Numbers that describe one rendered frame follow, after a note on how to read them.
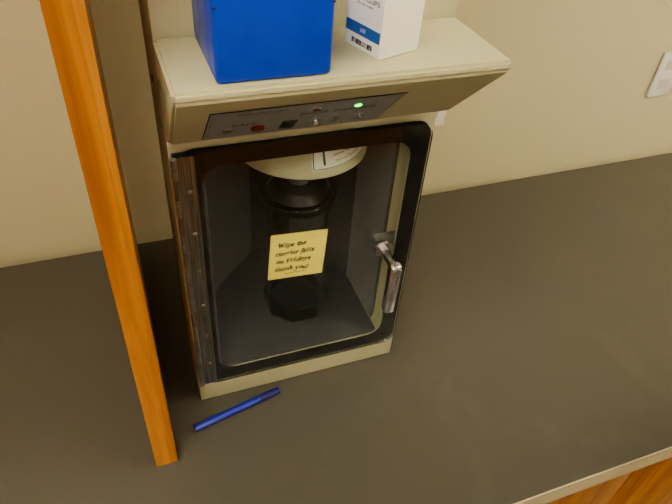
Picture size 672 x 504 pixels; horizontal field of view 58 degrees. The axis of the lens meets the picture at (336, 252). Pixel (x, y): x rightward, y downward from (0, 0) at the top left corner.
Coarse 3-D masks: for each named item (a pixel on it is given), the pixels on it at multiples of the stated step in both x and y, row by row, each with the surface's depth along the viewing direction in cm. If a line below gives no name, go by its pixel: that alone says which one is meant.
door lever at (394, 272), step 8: (376, 248) 82; (384, 248) 82; (384, 256) 81; (392, 256) 81; (392, 264) 80; (400, 264) 80; (392, 272) 80; (400, 272) 79; (392, 280) 80; (384, 288) 83; (392, 288) 82; (384, 296) 83; (392, 296) 83; (384, 304) 84; (392, 304) 84; (384, 312) 85
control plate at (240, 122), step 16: (368, 96) 57; (384, 96) 58; (400, 96) 59; (240, 112) 53; (256, 112) 54; (272, 112) 55; (288, 112) 56; (304, 112) 58; (320, 112) 59; (336, 112) 60; (352, 112) 61; (368, 112) 63; (208, 128) 56; (224, 128) 58; (240, 128) 59; (272, 128) 61; (288, 128) 63
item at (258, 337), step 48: (240, 144) 65; (288, 144) 67; (336, 144) 69; (384, 144) 71; (240, 192) 69; (288, 192) 71; (336, 192) 74; (384, 192) 76; (240, 240) 73; (336, 240) 79; (384, 240) 82; (240, 288) 79; (288, 288) 82; (336, 288) 85; (240, 336) 85; (288, 336) 88; (336, 336) 92; (384, 336) 97
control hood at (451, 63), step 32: (448, 32) 61; (160, 64) 52; (192, 64) 52; (352, 64) 54; (384, 64) 55; (416, 64) 55; (448, 64) 56; (480, 64) 56; (160, 96) 58; (192, 96) 48; (224, 96) 49; (256, 96) 50; (288, 96) 52; (320, 96) 54; (352, 96) 56; (416, 96) 60; (448, 96) 63; (192, 128) 56
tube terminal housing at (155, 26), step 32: (160, 0) 54; (448, 0) 64; (160, 32) 55; (192, 32) 56; (160, 128) 67; (320, 128) 68; (352, 128) 70; (192, 352) 92; (352, 352) 99; (384, 352) 102; (224, 384) 92; (256, 384) 95
